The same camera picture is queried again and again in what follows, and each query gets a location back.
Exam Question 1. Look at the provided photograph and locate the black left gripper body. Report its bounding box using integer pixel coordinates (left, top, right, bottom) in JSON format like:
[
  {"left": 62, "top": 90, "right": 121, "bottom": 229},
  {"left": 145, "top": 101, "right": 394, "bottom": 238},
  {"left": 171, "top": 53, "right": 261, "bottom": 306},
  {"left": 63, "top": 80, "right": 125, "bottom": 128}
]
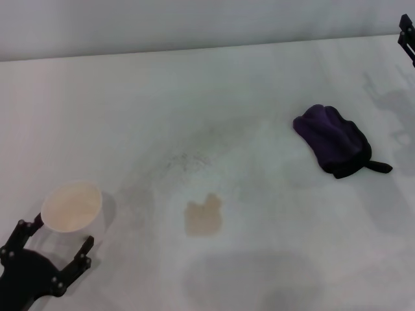
[{"left": 0, "top": 249, "right": 67, "bottom": 311}]

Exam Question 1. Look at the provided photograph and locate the white paper cup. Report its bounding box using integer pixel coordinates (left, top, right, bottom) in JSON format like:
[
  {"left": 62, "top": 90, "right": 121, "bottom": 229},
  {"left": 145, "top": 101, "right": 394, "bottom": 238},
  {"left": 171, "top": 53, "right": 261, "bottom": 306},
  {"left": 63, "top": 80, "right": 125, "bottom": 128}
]
[{"left": 40, "top": 180, "right": 106, "bottom": 241}]

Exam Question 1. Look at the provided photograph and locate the purple rag with black trim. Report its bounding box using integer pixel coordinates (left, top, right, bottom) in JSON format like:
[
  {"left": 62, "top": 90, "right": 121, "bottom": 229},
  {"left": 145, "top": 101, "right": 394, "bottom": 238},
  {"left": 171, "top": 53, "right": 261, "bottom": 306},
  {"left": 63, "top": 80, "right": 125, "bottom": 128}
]
[{"left": 292, "top": 104, "right": 394, "bottom": 180}]

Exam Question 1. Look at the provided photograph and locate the brown water stain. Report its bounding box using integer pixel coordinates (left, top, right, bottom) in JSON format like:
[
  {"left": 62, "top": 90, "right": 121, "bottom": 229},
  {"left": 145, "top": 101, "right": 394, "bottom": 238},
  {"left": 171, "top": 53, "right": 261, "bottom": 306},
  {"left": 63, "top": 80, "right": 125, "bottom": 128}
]
[{"left": 184, "top": 192, "right": 224, "bottom": 237}]

